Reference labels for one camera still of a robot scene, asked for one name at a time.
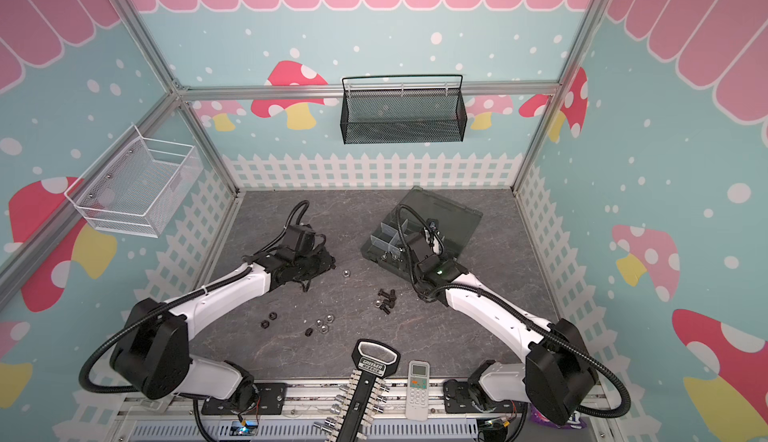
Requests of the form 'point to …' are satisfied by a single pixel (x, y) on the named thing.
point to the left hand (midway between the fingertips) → (333, 265)
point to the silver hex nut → (346, 273)
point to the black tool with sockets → (363, 398)
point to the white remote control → (418, 381)
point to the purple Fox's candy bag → (574, 422)
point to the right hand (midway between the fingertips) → (420, 251)
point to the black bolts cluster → (388, 302)
